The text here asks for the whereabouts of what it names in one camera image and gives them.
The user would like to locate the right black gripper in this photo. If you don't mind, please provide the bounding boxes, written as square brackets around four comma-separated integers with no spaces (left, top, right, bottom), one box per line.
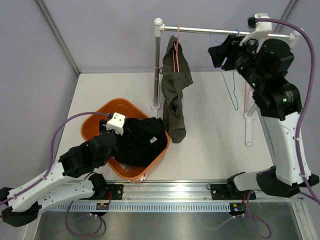
[208,33,266,91]

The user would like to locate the black shorts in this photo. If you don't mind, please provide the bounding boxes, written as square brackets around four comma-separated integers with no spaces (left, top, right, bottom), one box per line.
[114,117,168,167]

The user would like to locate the pink wire hanger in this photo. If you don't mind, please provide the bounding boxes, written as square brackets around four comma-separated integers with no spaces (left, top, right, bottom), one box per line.
[243,83,252,113]
[172,24,180,73]

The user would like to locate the olive green shorts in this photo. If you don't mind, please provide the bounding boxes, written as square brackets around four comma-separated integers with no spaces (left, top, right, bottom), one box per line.
[161,35,193,144]

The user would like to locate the blue wire hanger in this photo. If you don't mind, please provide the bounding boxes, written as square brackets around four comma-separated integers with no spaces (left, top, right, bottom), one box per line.
[209,27,245,111]

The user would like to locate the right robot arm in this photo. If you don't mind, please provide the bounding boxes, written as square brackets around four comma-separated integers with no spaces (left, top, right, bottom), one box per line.
[208,34,320,199]

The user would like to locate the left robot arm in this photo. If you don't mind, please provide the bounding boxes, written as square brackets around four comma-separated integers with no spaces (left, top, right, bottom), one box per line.
[0,117,125,227]

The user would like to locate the white metal clothes rack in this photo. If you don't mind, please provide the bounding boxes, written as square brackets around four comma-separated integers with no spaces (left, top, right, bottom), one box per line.
[150,17,303,147]

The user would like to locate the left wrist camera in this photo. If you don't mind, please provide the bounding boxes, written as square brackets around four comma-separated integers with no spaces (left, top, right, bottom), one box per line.
[106,112,126,136]

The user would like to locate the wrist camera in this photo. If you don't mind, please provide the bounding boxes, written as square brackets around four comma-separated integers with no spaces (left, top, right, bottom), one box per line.
[239,13,272,46]
[106,112,126,136]

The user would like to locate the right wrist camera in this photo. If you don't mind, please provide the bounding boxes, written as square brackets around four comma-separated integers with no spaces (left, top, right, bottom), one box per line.
[239,13,272,46]

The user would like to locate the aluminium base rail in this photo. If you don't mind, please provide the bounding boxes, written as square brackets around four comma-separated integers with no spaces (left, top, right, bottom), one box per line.
[54,180,305,205]

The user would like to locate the white slotted cable duct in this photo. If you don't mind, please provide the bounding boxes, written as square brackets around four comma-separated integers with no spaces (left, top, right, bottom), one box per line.
[51,202,231,213]

